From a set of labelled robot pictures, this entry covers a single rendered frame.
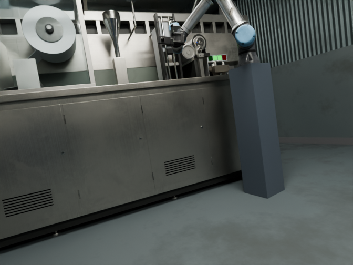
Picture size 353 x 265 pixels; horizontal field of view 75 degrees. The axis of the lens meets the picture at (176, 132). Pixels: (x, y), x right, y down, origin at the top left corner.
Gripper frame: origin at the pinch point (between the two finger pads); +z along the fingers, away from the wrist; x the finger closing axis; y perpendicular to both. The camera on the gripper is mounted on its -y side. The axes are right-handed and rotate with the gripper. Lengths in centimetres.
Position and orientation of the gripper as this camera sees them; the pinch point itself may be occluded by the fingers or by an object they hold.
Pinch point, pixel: (170, 32)
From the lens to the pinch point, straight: 142.4
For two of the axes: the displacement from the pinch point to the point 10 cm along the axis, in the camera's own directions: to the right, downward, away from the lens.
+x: 0.1, 10.0, 0.8
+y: 10.0, -0.1, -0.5
